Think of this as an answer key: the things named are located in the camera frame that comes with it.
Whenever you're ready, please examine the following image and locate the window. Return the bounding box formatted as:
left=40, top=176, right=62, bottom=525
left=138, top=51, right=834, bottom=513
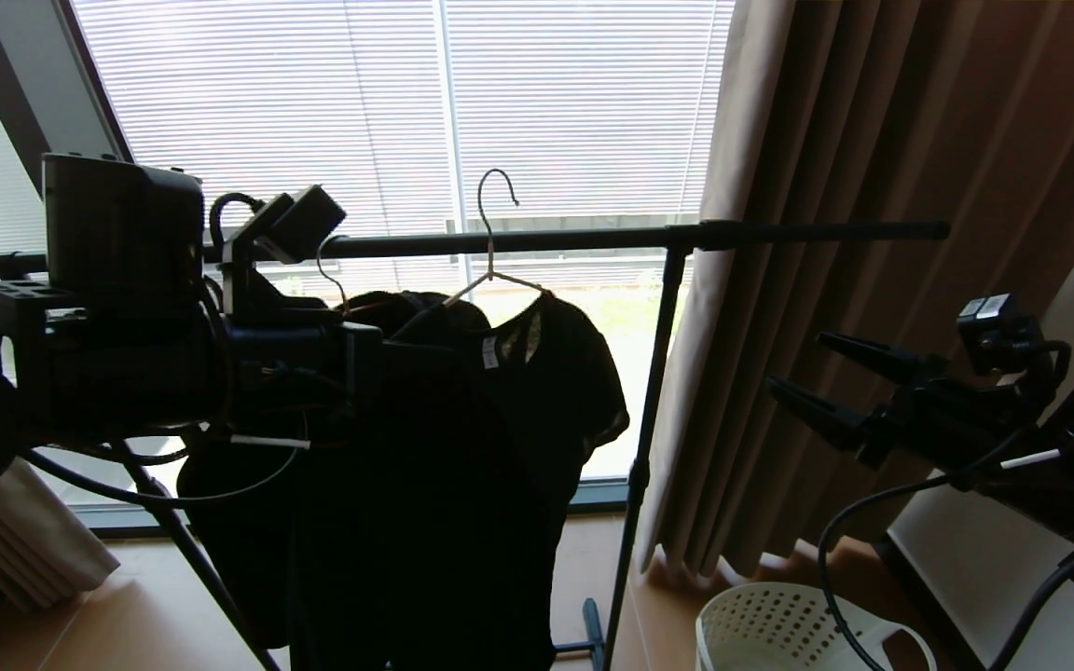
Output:
left=0, top=0, right=738, bottom=534

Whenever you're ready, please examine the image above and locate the pink clothes hanger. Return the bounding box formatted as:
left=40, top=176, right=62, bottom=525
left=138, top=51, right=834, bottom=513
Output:
left=444, top=168, right=549, bottom=308
left=316, top=233, right=379, bottom=318

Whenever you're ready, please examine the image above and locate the white laundry basket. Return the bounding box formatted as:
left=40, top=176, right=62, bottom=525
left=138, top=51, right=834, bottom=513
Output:
left=694, top=582, right=937, bottom=671

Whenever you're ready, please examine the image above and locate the brown curtain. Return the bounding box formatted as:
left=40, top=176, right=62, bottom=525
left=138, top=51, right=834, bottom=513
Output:
left=635, top=0, right=1074, bottom=583
left=0, top=457, right=121, bottom=611

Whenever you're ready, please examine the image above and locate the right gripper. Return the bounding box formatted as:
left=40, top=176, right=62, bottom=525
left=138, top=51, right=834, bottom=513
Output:
left=767, top=331, right=1057, bottom=473

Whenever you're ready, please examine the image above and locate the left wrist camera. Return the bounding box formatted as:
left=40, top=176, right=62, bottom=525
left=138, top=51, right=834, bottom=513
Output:
left=220, top=185, right=349, bottom=322

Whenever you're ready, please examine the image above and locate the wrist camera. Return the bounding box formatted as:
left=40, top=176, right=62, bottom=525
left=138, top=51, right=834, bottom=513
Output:
left=957, top=294, right=1048, bottom=376
left=220, top=185, right=349, bottom=322

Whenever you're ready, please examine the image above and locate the black garment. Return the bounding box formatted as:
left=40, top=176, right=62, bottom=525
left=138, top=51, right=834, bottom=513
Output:
left=175, top=291, right=493, bottom=653
left=290, top=291, right=631, bottom=671

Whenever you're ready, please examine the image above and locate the black clothes rack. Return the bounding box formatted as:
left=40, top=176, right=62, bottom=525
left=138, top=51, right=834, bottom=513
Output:
left=0, top=221, right=951, bottom=671

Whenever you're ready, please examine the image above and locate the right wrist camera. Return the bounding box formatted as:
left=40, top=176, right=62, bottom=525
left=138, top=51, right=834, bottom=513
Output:
left=957, top=294, right=1048, bottom=376

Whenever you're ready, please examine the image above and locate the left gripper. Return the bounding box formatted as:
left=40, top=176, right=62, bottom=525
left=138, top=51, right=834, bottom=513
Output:
left=220, top=320, right=386, bottom=422

